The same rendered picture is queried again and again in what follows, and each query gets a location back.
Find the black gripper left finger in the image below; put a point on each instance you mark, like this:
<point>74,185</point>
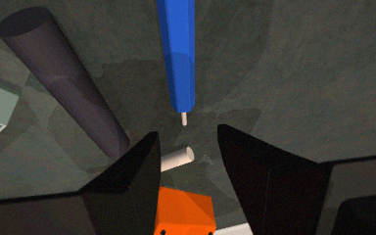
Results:
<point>122,200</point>

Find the cream cylinder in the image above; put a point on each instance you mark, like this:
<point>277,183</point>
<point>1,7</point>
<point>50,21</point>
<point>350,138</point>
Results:
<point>177,158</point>

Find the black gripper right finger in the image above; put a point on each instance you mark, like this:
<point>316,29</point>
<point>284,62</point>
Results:
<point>284,194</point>

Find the keyboard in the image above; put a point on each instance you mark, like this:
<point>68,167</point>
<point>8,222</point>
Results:
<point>9,97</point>

